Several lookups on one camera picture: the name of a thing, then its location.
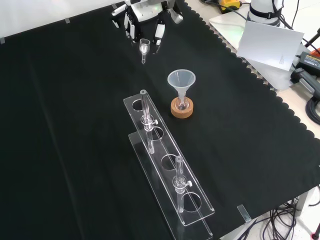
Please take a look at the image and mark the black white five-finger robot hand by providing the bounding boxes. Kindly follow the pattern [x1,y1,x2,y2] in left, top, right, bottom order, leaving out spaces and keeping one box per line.
[111,0,185,48]

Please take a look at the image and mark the translucent plastic funnel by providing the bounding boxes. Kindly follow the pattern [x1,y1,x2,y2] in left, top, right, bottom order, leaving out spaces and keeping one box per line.
[167,70,197,101]

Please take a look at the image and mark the clear round-bottom flask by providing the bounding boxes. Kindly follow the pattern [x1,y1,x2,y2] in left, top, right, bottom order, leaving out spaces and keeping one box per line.
[174,92,189,111]

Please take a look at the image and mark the clear acrylic funnel stand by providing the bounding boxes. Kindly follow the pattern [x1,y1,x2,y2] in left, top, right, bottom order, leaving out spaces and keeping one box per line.
[122,89,216,239]

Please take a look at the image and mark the yellow stop button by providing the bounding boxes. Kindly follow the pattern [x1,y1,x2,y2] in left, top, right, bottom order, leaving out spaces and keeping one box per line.
[219,0,242,14]

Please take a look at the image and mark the black bench cloth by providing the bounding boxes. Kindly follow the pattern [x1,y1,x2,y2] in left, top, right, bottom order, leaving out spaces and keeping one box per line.
[0,0,320,240]

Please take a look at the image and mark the white paper sheet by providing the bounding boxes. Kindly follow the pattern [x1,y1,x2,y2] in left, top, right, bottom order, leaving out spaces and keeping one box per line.
[235,20,305,71]

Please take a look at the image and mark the black orange power adapter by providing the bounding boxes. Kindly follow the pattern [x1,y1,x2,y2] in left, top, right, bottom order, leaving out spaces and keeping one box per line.
[298,49,320,74]

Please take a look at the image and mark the cork ring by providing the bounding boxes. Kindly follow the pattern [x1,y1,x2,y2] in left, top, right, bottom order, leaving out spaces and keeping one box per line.
[170,96,195,121]

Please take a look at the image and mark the black coiled cable bundle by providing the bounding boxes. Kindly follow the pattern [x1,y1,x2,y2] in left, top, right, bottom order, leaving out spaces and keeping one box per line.
[305,95,320,124]

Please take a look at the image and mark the black floor cables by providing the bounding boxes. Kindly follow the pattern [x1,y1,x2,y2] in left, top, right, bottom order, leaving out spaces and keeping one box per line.
[261,196,302,240]

